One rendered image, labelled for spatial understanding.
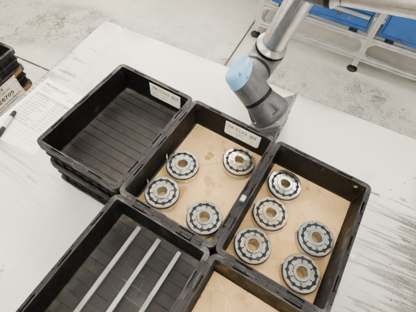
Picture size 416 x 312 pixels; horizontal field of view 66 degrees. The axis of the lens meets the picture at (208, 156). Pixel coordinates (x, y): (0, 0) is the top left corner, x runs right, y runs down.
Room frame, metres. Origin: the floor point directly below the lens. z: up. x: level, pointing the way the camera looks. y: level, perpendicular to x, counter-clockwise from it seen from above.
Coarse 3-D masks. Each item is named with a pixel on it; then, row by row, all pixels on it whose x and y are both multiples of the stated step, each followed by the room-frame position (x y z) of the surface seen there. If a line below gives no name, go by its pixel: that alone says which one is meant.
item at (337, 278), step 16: (320, 160) 0.53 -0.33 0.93; (256, 176) 0.45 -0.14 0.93; (352, 176) 0.49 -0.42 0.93; (368, 192) 0.45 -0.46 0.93; (240, 208) 0.35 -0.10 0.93; (224, 240) 0.26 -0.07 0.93; (352, 240) 0.30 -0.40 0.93; (224, 256) 0.22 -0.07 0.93; (256, 272) 0.19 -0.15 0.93; (336, 272) 0.21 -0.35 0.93; (336, 288) 0.17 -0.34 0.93; (304, 304) 0.13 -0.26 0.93
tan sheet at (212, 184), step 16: (192, 144) 0.60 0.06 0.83; (208, 144) 0.61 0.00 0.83; (224, 144) 0.62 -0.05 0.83; (208, 160) 0.55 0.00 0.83; (256, 160) 0.57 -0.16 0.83; (208, 176) 0.49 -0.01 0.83; (224, 176) 0.50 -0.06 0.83; (160, 192) 0.42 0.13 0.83; (192, 192) 0.43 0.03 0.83; (208, 192) 0.44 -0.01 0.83; (224, 192) 0.44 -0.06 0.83; (240, 192) 0.45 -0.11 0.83; (176, 208) 0.37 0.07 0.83; (224, 208) 0.39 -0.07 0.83; (208, 240) 0.29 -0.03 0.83
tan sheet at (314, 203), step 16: (304, 192) 0.47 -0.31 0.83; (320, 192) 0.48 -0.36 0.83; (288, 208) 0.41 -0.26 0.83; (304, 208) 0.42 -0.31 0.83; (320, 208) 0.43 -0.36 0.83; (336, 208) 0.43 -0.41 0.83; (288, 224) 0.36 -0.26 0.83; (336, 224) 0.38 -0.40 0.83; (272, 240) 0.31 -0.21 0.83; (288, 240) 0.31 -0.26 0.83; (336, 240) 0.33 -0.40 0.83; (272, 256) 0.26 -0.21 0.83; (272, 272) 0.22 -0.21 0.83; (320, 272) 0.23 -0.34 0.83
